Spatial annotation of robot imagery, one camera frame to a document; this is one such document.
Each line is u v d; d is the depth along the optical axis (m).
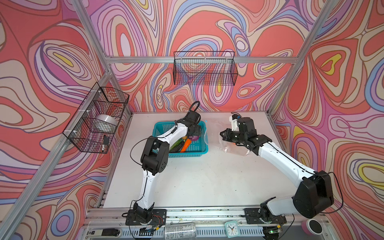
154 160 0.56
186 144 0.98
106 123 0.70
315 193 0.41
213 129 0.93
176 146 0.96
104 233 0.66
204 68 0.96
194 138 0.95
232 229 0.69
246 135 0.62
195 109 0.88
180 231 0.65
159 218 0.73
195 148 0.99
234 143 0.72
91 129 0.74
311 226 0.67
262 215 0.67
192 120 0.78
